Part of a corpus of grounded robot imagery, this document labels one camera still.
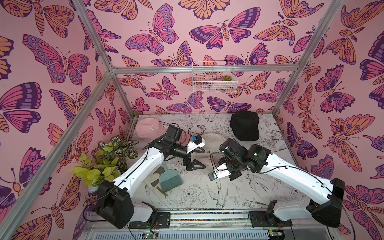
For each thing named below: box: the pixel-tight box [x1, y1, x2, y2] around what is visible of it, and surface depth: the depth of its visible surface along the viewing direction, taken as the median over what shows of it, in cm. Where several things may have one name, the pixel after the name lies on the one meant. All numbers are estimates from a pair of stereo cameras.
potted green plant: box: [71, 136, 139, 193], surface depth 74 cm
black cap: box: [230, 110, 260, 142], surface depth 108 cm
